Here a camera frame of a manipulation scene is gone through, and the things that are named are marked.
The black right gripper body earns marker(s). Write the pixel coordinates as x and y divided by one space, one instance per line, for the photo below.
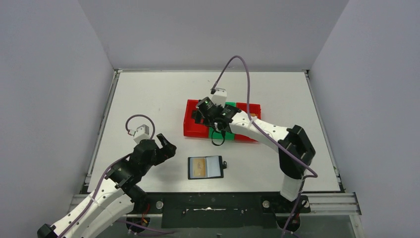
208 121

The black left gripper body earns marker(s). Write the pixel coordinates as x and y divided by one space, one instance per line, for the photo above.
159 149

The black leather card holder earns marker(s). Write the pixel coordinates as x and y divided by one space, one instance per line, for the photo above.
215 166

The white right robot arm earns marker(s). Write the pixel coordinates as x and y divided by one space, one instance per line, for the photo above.
294 148

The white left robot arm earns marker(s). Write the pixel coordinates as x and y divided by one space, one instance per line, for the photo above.
117 192

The green plastic bin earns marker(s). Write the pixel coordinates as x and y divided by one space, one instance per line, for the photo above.
218 136

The red plastic bin left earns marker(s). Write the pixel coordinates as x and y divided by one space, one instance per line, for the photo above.
190 128

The red plastic bin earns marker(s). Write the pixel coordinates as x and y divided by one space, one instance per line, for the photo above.
255 111
190 128

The red plastic bin right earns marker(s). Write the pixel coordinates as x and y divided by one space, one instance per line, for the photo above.
255 111

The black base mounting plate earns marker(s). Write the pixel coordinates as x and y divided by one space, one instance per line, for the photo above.
267 210

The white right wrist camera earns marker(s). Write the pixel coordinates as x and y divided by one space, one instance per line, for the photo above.
219 96

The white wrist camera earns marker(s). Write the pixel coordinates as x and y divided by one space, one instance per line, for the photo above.
219 96
141 133

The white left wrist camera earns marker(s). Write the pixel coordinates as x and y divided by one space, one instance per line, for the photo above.
141 133

